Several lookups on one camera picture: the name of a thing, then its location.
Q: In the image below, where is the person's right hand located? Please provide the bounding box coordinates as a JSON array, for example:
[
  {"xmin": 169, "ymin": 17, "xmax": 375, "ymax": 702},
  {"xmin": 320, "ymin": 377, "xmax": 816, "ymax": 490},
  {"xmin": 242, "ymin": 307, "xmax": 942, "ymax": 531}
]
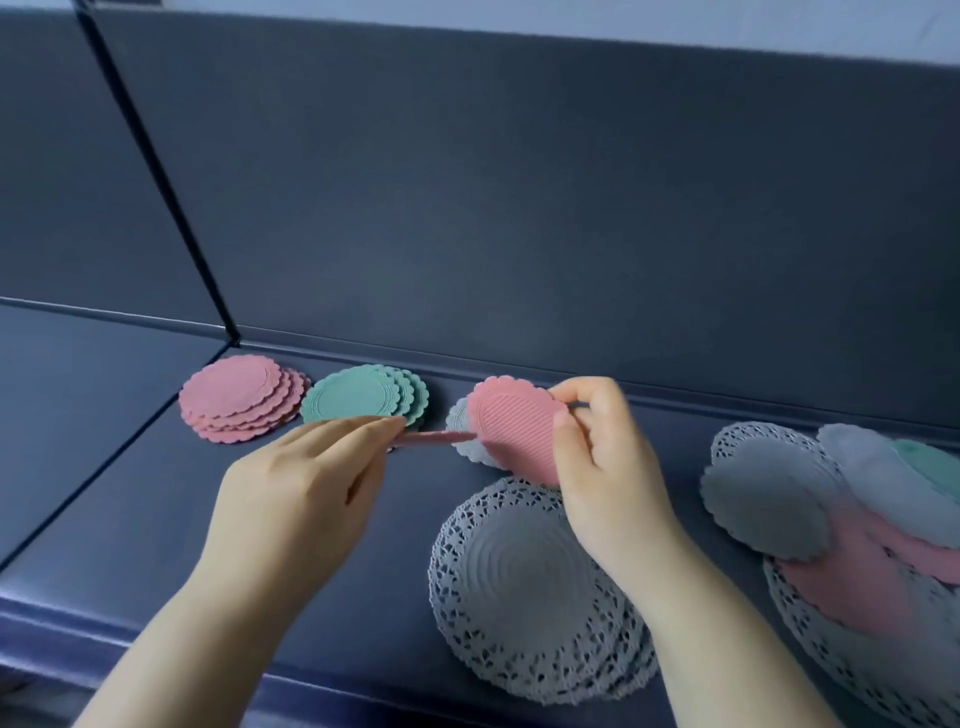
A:
[{"xmin": 548, "ymin": 376, "xmax": 693, "ymax": 595}]

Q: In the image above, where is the person's left hand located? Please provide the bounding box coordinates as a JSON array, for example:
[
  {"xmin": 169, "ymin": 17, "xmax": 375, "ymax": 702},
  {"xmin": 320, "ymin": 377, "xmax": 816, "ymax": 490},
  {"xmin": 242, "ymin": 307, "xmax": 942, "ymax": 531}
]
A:
[{"xmin": 191, "ymin": 414, "xmax": 409, "ymax": 610}]

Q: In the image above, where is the stack of green coasters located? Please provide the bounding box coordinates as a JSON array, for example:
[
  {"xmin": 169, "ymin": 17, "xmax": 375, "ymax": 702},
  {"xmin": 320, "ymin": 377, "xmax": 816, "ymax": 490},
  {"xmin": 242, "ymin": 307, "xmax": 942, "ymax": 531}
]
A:
[{"xmin": 299, "ymin": 364, "xmax": 430, "ymax": 430}]

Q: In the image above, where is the stack of pink coasters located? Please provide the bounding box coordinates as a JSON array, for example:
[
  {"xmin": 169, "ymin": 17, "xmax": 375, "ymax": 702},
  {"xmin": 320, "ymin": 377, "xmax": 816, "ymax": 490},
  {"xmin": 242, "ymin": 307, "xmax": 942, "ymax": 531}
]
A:
[{"xmin": 178, "ymin": 354, "xmax": 312, "ymax": 446}]

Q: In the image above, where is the mixed pile of coasters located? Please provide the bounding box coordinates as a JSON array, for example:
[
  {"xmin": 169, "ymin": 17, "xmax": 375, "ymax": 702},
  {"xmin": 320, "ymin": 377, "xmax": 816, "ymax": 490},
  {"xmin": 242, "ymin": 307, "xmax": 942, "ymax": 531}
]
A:
[{"xmin": 699, "ymin": 421, "xmax": 960, "ymax": 728}]

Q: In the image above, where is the person's right forearm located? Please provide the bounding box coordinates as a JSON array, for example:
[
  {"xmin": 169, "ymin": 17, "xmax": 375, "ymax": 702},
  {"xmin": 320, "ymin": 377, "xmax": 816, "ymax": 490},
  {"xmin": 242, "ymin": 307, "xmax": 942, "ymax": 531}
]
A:
[{"xmin": 622, "ymin": 539, "xmax": 845, "ymax": 728}]

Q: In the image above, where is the black slotted shelf upright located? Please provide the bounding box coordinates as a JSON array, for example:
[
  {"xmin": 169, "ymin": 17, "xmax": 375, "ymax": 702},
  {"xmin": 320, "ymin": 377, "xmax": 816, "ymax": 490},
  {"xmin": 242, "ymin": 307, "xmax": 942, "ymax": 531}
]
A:
[{"xmin": 72, "ymin": 0, "xmax": 241, "ymax": 345}]

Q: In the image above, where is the clear shelf edge rail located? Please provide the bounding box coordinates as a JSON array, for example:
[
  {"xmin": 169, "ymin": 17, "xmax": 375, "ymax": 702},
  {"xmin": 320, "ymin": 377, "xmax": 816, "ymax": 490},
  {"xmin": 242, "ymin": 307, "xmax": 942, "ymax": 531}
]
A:
[{"xmin": 0, "ymin": 592, "xmax": 451, "ymax": 728}]

